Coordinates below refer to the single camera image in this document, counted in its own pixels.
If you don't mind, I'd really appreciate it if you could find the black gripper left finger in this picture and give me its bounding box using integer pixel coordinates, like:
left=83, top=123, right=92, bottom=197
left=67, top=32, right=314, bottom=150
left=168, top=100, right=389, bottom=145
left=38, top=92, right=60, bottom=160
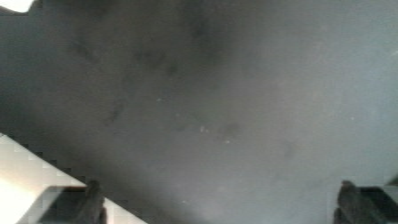
left=37, top=181, right=106, bottom=224

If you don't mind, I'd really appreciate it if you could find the white square tabletop part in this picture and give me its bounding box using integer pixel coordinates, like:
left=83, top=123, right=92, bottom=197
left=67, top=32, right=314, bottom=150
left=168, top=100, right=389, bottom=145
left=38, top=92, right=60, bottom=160
left=0, top=133, right=147, bottom=224

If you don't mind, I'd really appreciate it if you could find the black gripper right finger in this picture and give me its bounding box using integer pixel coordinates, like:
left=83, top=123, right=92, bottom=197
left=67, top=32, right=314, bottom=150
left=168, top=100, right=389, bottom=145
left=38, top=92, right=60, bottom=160
left=332, top=181, right=398, bottom=224

